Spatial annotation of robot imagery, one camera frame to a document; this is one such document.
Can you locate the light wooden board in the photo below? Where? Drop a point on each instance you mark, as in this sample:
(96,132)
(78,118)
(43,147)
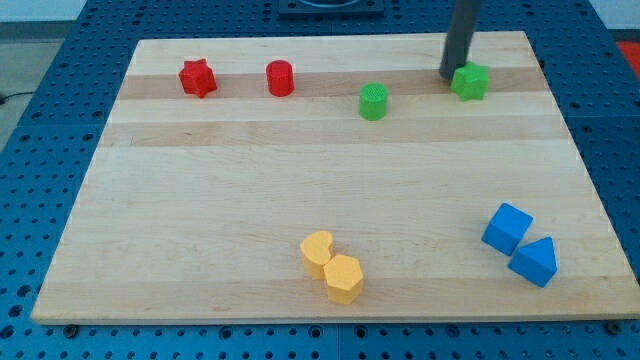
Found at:
(192,210)

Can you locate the red cylinder block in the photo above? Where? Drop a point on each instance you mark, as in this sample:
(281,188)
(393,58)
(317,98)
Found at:
(280,78)

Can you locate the yellow hexagon block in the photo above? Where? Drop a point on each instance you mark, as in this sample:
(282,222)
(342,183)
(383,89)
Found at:
(344,279)

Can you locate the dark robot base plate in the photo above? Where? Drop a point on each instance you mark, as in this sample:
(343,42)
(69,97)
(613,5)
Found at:
(329,7)

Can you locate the blue cube block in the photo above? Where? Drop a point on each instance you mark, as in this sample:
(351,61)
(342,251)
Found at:
(506,228)

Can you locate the red star block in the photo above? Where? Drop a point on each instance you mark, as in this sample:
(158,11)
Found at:
(197,78)

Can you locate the yellow heart block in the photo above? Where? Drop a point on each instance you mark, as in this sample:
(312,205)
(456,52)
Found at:
(317,250)

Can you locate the green cylinder block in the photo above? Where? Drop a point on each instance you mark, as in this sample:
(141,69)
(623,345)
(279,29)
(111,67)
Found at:
(373,98)

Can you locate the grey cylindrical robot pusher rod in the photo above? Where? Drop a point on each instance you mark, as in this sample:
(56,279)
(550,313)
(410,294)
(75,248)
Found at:
(459,36)

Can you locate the green star block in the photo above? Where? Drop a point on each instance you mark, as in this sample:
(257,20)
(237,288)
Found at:
(471,81)

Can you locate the blue triangular prism block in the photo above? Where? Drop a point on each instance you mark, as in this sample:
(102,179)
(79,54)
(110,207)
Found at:
(535,262)

